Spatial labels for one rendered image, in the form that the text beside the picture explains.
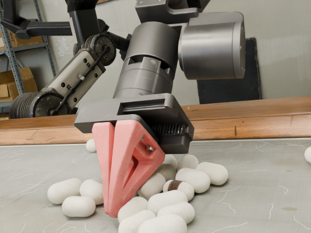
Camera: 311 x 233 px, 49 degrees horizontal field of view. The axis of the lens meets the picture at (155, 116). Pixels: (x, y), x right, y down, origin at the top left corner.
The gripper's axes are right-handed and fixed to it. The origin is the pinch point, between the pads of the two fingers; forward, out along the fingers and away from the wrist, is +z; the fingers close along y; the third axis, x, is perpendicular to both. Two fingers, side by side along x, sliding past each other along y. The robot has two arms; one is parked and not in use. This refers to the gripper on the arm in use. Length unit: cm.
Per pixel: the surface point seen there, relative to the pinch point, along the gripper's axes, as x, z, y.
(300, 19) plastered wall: 132, -162, 7
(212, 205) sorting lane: 3.8, -1.8, 7.4
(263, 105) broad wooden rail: 17.4, -21.4, 8.8
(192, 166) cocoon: 5.7, -6.3, 4.2
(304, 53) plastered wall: 148, -148, 8
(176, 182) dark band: 2.8, -3.4, 4.1
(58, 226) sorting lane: 0.5, 2.0, -5.8
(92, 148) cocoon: 11.1, -11.7, -13.9
